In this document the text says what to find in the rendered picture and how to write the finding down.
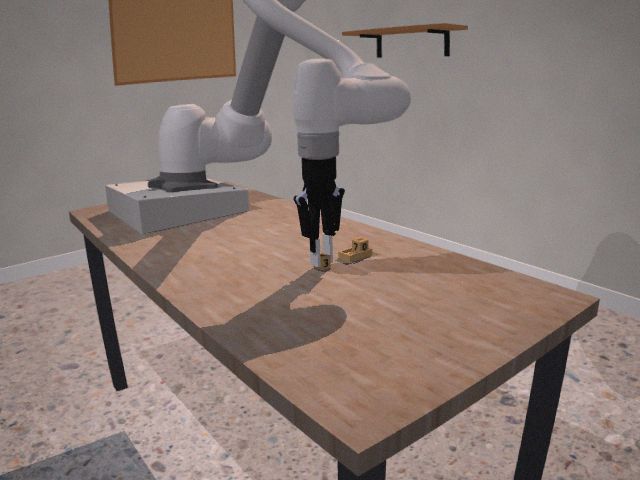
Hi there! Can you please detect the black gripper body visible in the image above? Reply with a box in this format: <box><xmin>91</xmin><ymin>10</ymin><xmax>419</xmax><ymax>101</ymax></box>
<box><xmin>302</xmin><ymin>157</ymin><xmax>336</xmax><ymax>205</ymax></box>

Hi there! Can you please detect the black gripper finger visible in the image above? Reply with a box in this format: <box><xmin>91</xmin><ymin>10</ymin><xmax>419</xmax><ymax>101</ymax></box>
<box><xmin>294</xmin><ymin>188</ymin><xmax>323</xmax><ymax>267</ymax></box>
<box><xmin>321</xmin><ymin>186</ymin><xmax>345</xmax><ymax>263</ymax></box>

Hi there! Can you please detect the tan wooden number cube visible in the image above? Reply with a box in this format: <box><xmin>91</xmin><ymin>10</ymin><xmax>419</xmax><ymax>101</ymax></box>
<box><xmin>352</xmin><ymin>237</ymin><xmax>368</xmax><ymax>253</ymax></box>
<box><xmin>313</xmin><ymin>253</ymin><xmax>331</xmax><ymax>270</ymax></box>

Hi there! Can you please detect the orange rectangular tray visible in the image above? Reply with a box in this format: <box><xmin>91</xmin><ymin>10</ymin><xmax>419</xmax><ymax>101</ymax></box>
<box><xmin>338</xmin><ymin>247</ymin><xmax>372</xmax><ymax>262</ymax></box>

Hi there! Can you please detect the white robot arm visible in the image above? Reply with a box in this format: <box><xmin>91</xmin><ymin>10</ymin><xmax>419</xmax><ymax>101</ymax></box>
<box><xmin>147</xmin><ymin>0</ymin><xmax>411</xmax><ymax>193</ymax></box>

